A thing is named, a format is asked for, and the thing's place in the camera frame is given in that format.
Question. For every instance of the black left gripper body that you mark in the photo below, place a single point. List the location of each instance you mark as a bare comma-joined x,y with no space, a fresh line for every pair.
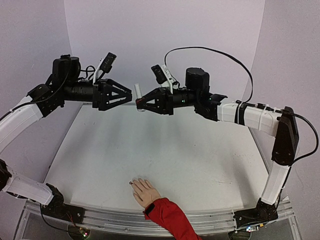
71,93

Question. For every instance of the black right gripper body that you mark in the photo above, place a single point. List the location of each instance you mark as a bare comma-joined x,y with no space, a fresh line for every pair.
170,100

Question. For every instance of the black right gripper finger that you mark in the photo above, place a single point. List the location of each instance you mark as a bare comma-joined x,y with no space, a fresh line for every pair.
155,96
159,109

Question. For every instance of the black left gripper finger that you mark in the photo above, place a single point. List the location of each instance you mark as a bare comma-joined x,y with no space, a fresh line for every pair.
112,88
112,101

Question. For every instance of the red nail polish bottle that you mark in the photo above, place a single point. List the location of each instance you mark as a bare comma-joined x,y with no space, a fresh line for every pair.
140,104

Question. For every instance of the white nail polish cap brush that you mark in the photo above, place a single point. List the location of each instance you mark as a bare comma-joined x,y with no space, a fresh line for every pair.
138,91

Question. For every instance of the red jacket sleeve forearm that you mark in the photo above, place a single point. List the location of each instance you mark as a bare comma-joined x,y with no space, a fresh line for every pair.
169,216

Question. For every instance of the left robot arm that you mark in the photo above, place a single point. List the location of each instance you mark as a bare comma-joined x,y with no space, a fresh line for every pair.
63,84

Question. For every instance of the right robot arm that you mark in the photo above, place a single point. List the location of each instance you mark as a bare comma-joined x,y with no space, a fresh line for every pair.
278,123

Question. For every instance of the mannequin hand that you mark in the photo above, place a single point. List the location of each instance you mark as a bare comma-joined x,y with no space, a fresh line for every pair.
143,192

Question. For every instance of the circuit board with leds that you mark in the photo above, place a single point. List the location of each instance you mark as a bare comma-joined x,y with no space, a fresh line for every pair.
78,233

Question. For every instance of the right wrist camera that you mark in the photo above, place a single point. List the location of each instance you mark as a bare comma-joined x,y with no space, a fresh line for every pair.
164,77

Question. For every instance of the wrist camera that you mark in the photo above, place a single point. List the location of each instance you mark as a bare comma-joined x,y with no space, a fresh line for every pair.
104,67
164,77

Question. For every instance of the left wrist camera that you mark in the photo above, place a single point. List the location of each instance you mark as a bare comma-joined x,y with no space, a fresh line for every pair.
104,67

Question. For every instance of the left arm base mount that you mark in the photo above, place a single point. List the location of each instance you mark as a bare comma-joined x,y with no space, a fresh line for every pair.
58,209

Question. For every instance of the aluminium front rail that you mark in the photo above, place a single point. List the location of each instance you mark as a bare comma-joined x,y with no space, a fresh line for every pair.
133,223

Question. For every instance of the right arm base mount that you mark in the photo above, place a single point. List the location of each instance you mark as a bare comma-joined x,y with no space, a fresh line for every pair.
262,213

